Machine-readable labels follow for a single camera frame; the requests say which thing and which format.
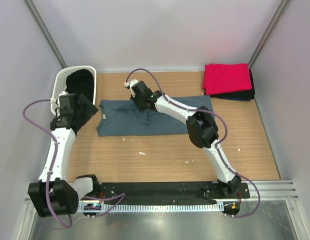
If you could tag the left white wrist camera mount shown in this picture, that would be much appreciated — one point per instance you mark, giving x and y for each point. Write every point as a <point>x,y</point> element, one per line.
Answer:
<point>58,98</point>

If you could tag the black t shirt in basket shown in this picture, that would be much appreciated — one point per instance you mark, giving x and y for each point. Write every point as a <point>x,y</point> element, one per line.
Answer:
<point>81,82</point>

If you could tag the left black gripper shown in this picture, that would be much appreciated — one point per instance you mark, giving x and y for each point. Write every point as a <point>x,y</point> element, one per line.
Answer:
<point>89,110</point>

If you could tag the white slotted cable duct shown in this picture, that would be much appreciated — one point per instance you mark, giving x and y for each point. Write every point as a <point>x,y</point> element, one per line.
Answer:
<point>100,208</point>

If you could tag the white perforated plastic basket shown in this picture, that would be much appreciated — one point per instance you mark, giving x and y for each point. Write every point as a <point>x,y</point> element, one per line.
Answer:
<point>60,83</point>

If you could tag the aluminium frame rail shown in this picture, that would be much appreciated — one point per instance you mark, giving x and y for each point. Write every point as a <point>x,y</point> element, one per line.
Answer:
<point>264,189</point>

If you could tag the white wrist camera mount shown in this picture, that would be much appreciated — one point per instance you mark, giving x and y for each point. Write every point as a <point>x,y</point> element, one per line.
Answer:
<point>129,84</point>
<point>58,98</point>

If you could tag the folded red t shirt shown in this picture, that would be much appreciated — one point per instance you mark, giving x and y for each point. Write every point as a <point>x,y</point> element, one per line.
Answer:
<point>226,78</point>

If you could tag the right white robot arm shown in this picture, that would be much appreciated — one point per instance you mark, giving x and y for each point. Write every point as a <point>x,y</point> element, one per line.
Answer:
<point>201,127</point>

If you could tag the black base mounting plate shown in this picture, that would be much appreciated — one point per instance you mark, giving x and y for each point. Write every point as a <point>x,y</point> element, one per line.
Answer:
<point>170,193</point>

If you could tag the folded navy t shirt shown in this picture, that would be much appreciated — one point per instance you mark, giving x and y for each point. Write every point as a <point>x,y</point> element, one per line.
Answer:
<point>235,99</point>

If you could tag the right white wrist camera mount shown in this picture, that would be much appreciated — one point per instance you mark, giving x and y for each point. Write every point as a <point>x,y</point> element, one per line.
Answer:
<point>129,84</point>

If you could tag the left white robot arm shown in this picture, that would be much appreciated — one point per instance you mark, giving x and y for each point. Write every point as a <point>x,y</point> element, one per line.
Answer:
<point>52,195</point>

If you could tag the blue-grey t shirt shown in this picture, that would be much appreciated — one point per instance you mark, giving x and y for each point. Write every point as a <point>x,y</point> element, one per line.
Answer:
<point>122,118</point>

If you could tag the folded black t shirt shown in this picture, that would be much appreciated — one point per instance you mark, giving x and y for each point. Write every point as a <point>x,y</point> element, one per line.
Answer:
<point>246,94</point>

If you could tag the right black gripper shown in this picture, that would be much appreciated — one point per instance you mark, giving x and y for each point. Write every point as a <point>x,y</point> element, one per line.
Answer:
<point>133,98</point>

